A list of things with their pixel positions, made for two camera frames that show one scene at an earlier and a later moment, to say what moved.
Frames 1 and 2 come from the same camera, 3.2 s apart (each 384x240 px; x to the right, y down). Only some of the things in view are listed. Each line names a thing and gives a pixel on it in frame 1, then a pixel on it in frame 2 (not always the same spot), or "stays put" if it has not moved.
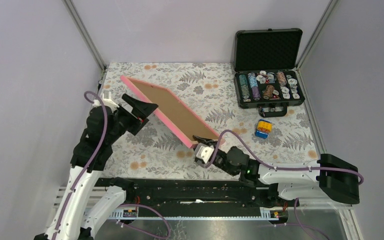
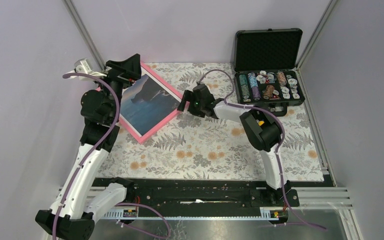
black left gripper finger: x=141 y=109 -> x=130 y=67
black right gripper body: x=220 y=162 -> x=197 y=107
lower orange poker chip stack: x=268 y=92 stays put
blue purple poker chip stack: x=253 y=80 stays put
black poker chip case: x=265 y=73 stays put
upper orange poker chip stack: x=281 y=78 stays put
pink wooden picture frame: x=174 y=116 -> x=143 y=70
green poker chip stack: x=244 y=86 stays put
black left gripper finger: x=134 y=125 -> x=131 y=74
